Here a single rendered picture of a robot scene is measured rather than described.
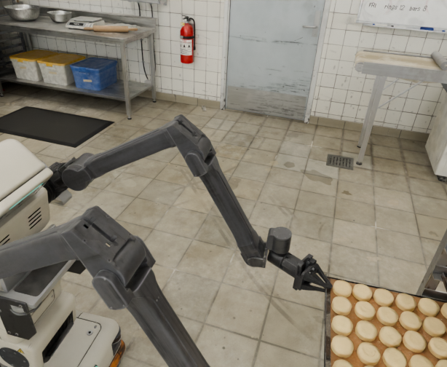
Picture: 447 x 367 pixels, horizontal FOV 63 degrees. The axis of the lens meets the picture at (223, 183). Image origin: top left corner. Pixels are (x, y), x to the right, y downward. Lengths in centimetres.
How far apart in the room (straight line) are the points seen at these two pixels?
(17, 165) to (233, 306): 145
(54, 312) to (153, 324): 72
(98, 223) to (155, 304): 17
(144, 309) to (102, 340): 106
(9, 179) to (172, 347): 56
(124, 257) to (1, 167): 49
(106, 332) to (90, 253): 115
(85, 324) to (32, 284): 68
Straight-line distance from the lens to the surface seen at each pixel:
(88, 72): 460
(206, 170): 95
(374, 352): 100
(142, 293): 64
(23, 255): 73
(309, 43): 429
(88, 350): 170
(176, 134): 94
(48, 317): 137
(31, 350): 132
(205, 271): 231
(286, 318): 213
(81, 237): 61
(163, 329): 69
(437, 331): 111
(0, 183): 99
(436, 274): 116
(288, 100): 446
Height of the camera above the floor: 165
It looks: 32 degrees down
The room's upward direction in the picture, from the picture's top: 3 degrees clockwise
